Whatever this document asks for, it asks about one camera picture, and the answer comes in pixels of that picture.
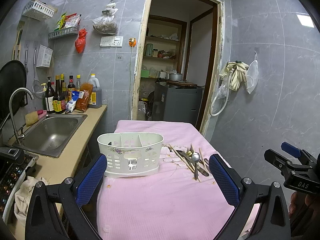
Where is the wooden chopstick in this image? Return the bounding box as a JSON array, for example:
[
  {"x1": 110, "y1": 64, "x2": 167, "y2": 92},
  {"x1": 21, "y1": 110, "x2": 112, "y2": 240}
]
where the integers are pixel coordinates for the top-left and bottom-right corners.
[
  {"x1": 199, "y1": 147, "x2": 208, "y2": 172},
  {"x1": 169, "y1": 145, "x2": 199, "y2": 180}
]

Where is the brass spoon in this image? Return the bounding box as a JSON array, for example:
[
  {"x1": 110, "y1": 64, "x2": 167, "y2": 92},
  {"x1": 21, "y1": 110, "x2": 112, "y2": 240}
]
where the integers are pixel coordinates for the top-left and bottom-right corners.
[{"x1": 186, "y1": 150, "x2": 194, "y2": 157}]

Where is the white plastic utensil caddy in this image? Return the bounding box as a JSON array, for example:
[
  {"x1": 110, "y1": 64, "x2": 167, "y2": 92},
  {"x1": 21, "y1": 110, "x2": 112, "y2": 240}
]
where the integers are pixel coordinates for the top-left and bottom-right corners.
[{"x1": 97, "y1": 132, "x2": 164, "y2": 178}]

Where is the dark metal knife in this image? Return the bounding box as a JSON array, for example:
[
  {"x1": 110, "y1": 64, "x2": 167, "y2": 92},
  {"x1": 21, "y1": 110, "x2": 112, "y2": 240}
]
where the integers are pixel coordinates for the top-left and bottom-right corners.
[{"x1": 177, "y1": 150, "x2": 209, "y2": 177}]

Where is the right hand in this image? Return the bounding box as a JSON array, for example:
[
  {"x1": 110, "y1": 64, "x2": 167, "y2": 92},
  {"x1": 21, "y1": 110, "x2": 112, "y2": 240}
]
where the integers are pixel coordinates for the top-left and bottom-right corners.
[{"x1": 289, "y1": 191, "x2": 319, "y2": 218}]

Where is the white rag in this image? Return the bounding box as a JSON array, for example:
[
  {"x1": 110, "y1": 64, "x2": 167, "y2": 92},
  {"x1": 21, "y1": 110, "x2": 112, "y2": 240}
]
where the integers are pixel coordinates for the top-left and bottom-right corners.
[{"x1": 14, "y1": 176, "x2": 49, "y2": 226}]

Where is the stainless steel sink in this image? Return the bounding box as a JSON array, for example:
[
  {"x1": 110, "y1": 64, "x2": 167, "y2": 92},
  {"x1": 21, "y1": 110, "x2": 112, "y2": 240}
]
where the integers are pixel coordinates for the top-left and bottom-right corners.
[{"x1": 13, "y1": 114, "x2": 87, "y2": 158}]

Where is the chrome faucet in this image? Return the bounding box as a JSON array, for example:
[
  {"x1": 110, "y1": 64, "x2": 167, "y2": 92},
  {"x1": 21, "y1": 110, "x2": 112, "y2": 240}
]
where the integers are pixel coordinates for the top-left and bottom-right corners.
[{"x1": 9, "y1": 87, "x2": 34, "y2": 145}]

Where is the pink floral table cloth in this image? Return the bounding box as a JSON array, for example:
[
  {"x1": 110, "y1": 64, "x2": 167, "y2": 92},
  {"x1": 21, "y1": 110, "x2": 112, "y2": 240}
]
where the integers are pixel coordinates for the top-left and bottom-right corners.
[{"x1": 97, "y1": 120, "x2": 234, "y2": 239}]

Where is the white mesh bag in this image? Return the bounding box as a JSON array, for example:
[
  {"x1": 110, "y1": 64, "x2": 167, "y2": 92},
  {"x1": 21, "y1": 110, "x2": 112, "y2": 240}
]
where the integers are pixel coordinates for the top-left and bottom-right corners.
[{"x1": 246, "y1": 60, "x2": 259, "y2": 94}]

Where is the yellow sponge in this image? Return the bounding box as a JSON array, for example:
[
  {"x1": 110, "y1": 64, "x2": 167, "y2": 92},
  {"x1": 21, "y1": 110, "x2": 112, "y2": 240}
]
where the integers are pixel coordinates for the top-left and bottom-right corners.
[{"x1": 25, "y1": 111, "x2": 39, "y2": 126}]

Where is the dark soy sauce bottle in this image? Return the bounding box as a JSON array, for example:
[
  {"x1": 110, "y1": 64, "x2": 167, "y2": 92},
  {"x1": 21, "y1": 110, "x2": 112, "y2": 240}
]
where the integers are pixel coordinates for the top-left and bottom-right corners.
[{"x1": 53, "y1": 75, "x2": 66, "y2": 113}]

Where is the blue white packet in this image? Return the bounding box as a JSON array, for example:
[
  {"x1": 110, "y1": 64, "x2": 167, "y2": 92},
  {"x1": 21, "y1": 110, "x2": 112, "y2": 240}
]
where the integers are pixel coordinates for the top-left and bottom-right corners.
[{"x1": 66, "y1": 90, "x2": 84, "y2": 113}]

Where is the grey metal cabinet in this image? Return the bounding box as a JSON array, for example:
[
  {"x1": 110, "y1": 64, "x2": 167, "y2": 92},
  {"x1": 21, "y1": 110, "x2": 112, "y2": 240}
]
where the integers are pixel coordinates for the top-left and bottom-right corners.
[{"x1": 152, "y1": 82, "x2": 202, "y2": 126}]

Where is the orange spice bag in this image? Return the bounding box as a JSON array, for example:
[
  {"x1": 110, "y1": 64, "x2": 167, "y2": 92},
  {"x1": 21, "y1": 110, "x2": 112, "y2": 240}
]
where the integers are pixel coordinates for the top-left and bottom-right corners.
[{"x1": 75, "y1": 82, "x2": 93, "y2": 112}]

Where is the large oil jug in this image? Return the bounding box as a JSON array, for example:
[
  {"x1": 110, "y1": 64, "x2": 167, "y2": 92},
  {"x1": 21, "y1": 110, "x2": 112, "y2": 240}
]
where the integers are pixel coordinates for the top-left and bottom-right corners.
[{"x1": 88, "y1": 74, "x2": 102, "y2": 108}]

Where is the metal strainer ladle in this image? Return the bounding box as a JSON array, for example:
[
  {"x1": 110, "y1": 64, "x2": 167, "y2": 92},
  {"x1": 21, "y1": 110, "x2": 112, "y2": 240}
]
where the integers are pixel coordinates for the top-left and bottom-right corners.
[{"x1": 32, "y1": 48, "x2": 44, "y2": 99}]

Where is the black wok pan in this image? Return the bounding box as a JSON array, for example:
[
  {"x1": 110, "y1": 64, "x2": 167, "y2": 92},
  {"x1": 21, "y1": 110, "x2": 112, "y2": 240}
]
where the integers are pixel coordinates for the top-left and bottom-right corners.
[{"x1": 1, "y1": 60, "x2": 27, "y2": 129}]

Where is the red plastic bag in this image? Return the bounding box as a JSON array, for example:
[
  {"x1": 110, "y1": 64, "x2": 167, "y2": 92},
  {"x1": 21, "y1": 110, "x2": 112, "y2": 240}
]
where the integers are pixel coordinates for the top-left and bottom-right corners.
[{"x1": 74, "y1": 28, "x2": 87, "y2": 54}]

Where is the hanging bag of dried goods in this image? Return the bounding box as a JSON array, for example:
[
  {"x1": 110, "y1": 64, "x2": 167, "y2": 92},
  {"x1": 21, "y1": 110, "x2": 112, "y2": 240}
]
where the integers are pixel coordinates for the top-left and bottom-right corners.
[{"x1": 92, "y1": 3, "x2": 118, "y2": 35}]

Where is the white hose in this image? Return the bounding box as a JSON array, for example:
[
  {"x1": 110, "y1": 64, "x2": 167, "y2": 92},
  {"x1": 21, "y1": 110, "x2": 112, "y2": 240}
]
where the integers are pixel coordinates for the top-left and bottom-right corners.
[{"x1": 209, "y1": 77, "x2": 230, "y2": 117}]

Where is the white wall box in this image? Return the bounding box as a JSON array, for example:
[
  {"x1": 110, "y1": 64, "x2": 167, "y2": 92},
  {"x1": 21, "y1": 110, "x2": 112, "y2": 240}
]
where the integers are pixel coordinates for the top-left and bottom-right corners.
[{"x1": 36, "y1": 45, "x2": 53, "y2": 68}]

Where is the orange wall hook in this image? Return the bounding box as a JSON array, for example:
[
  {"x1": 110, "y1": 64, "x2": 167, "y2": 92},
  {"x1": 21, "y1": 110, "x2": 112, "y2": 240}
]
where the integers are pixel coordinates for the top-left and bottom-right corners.
[{"x1": 129, "y1": 38, "x2": 136, "y2": 47}]

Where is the wall socket plate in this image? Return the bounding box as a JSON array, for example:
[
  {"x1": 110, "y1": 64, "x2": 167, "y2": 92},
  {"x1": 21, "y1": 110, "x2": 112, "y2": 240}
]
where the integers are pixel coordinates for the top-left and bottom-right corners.
[{"x1": 100, "y1": 36, "x2": 123, "y2": 48}]

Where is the grey wall shelf rack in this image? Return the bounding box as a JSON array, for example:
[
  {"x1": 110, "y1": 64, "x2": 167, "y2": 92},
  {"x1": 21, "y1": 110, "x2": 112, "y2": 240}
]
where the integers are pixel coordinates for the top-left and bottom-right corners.
[{"x1": 48, "y1": 25, "x2": 80, "y2": 40}]

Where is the white wall basket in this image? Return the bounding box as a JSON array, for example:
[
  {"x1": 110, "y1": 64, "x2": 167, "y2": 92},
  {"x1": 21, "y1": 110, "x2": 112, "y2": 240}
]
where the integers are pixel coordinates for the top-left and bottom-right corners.
[{"x1": 22, "y1": 0, "x2": 55, "y2": 21}]

